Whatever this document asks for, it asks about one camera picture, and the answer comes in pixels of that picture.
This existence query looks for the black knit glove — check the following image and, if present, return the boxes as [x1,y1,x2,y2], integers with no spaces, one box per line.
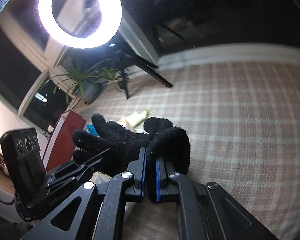
[72,113,191,177]

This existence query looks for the yellow-green microfiber cloth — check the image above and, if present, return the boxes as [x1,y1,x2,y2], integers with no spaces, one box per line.
[119,109,149,131]

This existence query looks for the blue soft object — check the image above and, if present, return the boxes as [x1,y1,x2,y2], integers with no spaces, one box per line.
[86,124,98,137]

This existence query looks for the dark red box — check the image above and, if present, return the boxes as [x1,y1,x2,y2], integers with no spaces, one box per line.
[43,111,86,171]

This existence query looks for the potted spider plant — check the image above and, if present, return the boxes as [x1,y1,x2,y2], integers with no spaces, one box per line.
[40,59,130,105]

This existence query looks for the black tripod stand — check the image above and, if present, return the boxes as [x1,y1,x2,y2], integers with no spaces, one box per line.
[108,37,173,99]

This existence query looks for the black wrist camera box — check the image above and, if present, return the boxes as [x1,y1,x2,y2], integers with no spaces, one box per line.
[0,128,46,205]

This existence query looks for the white ring light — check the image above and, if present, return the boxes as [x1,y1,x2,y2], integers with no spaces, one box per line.
[38,0,122,49]

